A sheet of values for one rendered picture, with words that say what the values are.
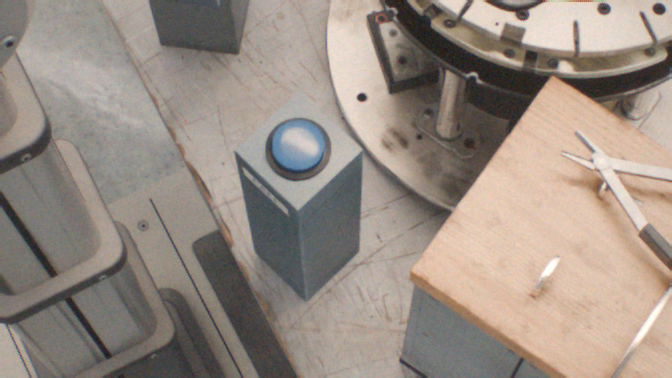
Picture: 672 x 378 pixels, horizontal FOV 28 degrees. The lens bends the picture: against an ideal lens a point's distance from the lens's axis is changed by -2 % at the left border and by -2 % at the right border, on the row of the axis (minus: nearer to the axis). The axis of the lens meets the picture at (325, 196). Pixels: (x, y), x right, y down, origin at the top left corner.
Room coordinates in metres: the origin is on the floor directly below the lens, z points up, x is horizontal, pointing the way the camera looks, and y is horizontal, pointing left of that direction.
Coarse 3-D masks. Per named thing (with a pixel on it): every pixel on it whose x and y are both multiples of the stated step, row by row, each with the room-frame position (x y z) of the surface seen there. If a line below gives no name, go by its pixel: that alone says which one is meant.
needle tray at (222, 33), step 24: (168, 0) 0.52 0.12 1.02; (192, 0) 0.52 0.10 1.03; (216, 0) 0.52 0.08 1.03; (240, 0) 0.62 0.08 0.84; (168, 24) 0.60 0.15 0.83; (192, 24) 0.60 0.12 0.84; (216, 24) 0.59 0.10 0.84; (240, 24) 0.61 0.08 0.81; (192, 48) 0.60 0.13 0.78; (216, 48) 0.60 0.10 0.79
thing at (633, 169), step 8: (616, 160) 0.35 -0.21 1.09; (616, 168) 0.34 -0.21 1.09; (624, 168) 0.34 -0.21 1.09; (632, 168) 0.34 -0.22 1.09; (640, 168) 0.34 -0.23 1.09; (648, 168) 0.34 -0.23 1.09; (656, 168) 0.34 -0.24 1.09; (664, 168) 0.34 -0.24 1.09; (640, 176) 0.33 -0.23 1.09; (648, 176) 0.33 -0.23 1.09; (656, 176) 0.33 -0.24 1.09; (664, 176) 0.33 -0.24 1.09
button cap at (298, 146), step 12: (300, 120) 0.41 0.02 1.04; (276, 132) 0.40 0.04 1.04; (288, 132) 0.39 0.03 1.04; (300, 132) 0.39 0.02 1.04; (312, 132) 0.39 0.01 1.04; (276, 144) 0.39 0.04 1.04; (288, 144) 0.39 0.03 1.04; (300, 144) 0.38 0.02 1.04; (312, 144) 0.38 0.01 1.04; (324, 144) 0.39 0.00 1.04; (276, 156) 0.38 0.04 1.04; (288, 156) 0.38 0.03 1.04; (300, 156) 0.38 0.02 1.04; (312, 156) 0.38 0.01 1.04; (288, 168) 0.37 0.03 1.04; (300, 168) 0.37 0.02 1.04; (312, 168) 0.37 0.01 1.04
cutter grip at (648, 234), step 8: (648, 224) 0.29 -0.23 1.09; (640, 232) 0.29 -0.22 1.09; (648, 232) 0.29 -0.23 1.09; (656, 232) 0.29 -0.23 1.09; (648, 240) 0.28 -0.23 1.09; (656, 240) 0.28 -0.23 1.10; (664, 240) 0.28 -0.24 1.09; (656, 248) 0.28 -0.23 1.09; (664, 248) 0.28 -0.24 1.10; (656, 256) 0.28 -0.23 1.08; (664, 256) 0.27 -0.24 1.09; (664, 264) 0.27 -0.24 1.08
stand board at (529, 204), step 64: (576, 128) 0.38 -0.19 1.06; (512, 192) 0.33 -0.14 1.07; (576, 192) 0.33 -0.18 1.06; (640, 192) 0.33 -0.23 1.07; (448, 256) 0.29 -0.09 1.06; (512, 256) 0.28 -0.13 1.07; (576, 256) 0.28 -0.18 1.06; (640, 256) 0.28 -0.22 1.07; (512, 320) 0.24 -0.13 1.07; (576, 320) 0.24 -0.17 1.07; (640, 320) 0.23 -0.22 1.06
